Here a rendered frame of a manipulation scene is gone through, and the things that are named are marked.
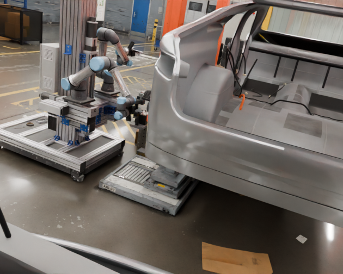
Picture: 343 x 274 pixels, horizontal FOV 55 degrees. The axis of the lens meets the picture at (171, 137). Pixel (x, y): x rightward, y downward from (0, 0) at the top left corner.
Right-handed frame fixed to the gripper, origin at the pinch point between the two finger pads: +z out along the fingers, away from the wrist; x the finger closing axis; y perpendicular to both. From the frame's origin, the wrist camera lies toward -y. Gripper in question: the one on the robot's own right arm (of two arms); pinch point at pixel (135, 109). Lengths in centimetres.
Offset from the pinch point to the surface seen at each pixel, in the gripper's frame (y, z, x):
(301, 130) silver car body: 19, 8, -147
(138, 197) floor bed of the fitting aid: -77, -23, -25
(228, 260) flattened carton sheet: -82, -53, -123
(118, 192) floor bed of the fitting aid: -79, -23, -3
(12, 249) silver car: 53, -237, -93
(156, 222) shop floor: -83, -40, -53
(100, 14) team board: 24, 808, 573
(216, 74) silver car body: 50, 1, -70
